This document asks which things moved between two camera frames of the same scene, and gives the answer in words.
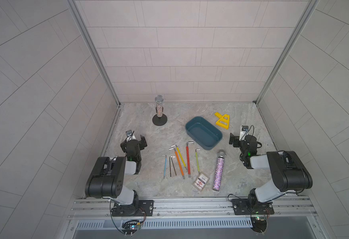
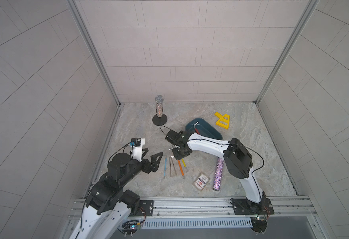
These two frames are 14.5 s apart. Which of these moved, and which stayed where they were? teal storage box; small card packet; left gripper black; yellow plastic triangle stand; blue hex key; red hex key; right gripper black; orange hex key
Moved: red hex key; left gripper black; right gripper black
Stayed: orange hex key; small card packet; yellow plastic triangle stand; blue hex key; teal storage box
